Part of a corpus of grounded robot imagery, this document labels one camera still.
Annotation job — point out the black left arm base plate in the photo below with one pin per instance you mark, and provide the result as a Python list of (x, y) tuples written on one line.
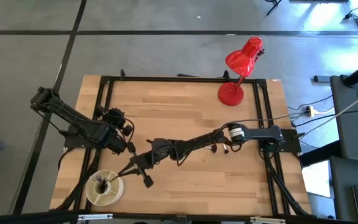
[(70, 143)]

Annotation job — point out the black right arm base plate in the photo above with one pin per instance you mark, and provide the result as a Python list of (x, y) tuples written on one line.
[(291, 140)]

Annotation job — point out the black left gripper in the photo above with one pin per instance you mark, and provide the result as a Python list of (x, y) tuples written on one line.
[(117, 141)]

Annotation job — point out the black table frame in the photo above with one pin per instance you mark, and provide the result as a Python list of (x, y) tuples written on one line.
[(182, 79)]

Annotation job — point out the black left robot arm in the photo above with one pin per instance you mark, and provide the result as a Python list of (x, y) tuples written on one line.
[(73, 118)]

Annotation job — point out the grey floor box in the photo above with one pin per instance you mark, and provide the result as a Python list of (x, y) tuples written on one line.
[(322, 78)]

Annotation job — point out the long black fluffy makeup brush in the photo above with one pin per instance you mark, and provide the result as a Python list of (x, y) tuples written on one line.
[(213, 149)]

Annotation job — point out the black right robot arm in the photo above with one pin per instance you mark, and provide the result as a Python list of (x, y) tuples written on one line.
[(259, 133)]

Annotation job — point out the red desk lamp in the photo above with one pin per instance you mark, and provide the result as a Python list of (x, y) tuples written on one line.
[(230, 95)]

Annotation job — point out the yellow power strip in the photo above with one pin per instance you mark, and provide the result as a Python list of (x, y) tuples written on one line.
[(310, 111)]

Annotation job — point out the black rig crossbar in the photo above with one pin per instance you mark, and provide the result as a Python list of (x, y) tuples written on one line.
[(26, 217)]

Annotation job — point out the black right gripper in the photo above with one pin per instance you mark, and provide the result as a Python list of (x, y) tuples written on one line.
[(145, 160)]

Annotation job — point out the thin black makeup brush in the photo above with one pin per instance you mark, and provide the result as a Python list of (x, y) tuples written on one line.
[(114, 179)]

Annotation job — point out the cream round brush organizer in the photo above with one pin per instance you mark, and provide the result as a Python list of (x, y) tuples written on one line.
[(110, 196)]

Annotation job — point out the grey desk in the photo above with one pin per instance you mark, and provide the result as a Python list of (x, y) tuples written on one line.
[(353, 124), (342, 186)]

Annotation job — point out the silver metal bracket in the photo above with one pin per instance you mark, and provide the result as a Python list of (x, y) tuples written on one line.
[(95, 216), (267, 220)]

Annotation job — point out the angled black makeup brush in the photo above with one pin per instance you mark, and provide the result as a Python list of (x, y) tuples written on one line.
[(103, 186)]

